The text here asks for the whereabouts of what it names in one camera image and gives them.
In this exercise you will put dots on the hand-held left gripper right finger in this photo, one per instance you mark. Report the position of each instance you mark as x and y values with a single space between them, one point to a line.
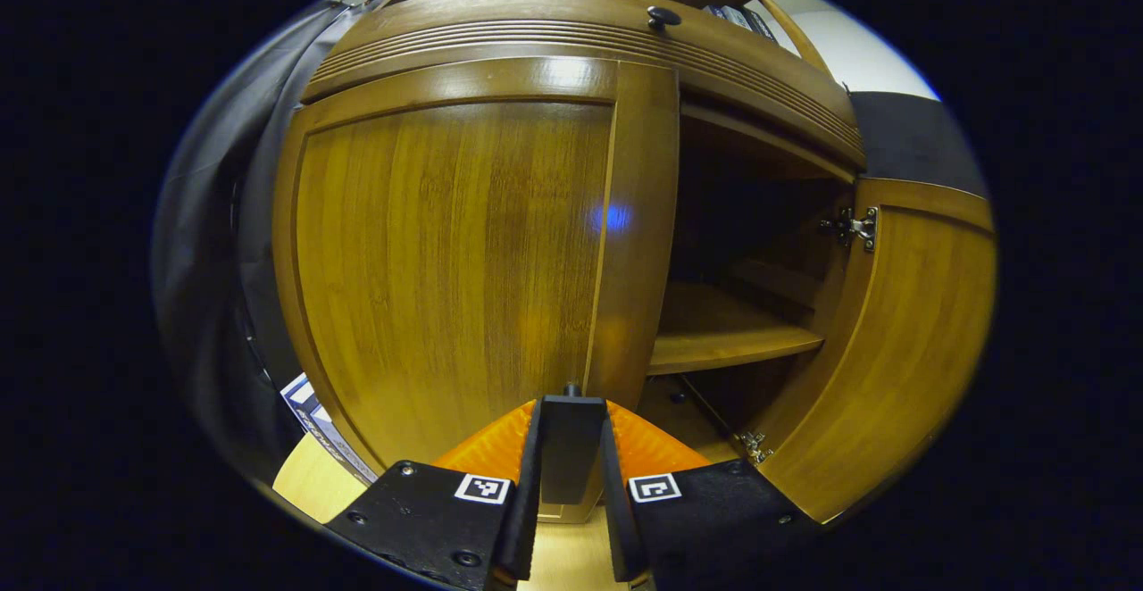
616 511

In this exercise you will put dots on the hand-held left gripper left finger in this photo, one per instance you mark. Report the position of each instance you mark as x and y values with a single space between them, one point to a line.
527 502

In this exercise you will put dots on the wooden double-door shoe cabinet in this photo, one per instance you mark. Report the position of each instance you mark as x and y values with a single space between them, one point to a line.
714 323

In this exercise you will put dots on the wooden shoe cabinet door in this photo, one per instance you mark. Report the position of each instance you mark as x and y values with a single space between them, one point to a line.
446 261
893 350

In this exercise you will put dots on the grey cover book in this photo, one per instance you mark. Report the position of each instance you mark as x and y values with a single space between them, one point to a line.
299 390

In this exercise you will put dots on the black backdrop cloth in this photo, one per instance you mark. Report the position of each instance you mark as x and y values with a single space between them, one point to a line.
205 261

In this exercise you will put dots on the wooden drawer with black knob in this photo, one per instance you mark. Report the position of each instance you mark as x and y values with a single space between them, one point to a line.
536 6

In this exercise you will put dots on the black spine book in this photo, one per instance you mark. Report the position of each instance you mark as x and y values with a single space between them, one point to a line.
755 24

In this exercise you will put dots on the light blue spine book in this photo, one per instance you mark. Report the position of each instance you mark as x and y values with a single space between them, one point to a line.
719 12

